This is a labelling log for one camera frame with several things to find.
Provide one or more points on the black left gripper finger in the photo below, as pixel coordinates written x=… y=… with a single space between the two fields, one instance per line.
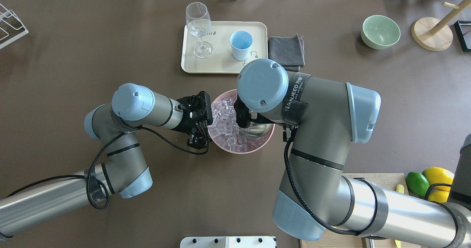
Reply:
x=199 y=137

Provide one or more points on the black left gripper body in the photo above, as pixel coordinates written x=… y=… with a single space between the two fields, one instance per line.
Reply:
x=183 y=124

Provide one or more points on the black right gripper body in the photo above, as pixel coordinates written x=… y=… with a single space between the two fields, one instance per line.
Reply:
x=241 y=116

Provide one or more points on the steel ice scoop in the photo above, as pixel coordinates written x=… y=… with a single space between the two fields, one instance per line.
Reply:
x=255 y=130

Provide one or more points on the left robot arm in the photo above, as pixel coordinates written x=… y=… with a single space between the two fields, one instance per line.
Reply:
x=119 y=166

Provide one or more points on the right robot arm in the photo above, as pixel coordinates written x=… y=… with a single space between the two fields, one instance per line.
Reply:
x=321 y=119

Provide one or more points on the pile of clear ice cubes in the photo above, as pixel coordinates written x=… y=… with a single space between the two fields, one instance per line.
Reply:
x=228 y=124

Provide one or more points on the light blue cup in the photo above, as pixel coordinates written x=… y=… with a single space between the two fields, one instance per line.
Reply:
x=241 y=44

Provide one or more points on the pink bowl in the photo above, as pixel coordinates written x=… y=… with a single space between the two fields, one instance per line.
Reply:
x=254 y=145

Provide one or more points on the cream serving tray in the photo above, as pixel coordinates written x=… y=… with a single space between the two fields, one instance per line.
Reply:
x=221 y=60

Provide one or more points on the grey folded cloth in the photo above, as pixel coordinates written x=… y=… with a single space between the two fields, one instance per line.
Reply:
x=287 y=52

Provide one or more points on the clear wine glass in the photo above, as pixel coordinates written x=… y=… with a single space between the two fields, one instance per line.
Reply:
x=198 y=23

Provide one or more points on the bamboo cutting board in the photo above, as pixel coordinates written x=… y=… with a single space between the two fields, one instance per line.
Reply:
x=332 y=240

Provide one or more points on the green ceramic bowl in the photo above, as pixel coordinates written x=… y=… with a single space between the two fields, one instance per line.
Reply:
x=380 y=32

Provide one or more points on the yellow plastic knife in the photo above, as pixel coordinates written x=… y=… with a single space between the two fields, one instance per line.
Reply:
x=400 y=189

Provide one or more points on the green lime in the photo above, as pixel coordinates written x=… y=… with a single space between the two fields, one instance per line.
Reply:
x=417 y=183

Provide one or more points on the upper yellow lemon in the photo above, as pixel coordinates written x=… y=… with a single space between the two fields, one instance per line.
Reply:
x=438 y=175

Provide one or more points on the yellow lemon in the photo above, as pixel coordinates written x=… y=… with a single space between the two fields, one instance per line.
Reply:
x=438 y=175
x=439 y=196

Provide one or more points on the wooden mug tree stand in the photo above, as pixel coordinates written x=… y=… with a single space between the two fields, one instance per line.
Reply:
x=435 y=34

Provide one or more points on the lower yellow lemon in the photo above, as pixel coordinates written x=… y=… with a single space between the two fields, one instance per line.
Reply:
x=439 y=196

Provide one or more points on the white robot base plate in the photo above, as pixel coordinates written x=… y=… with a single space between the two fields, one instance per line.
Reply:
x=229 y=242

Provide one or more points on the white wire cup rack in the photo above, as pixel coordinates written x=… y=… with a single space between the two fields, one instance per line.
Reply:
x=11 y=27

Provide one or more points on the black picture frame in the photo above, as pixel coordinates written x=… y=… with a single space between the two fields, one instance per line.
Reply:
x=462 y=29

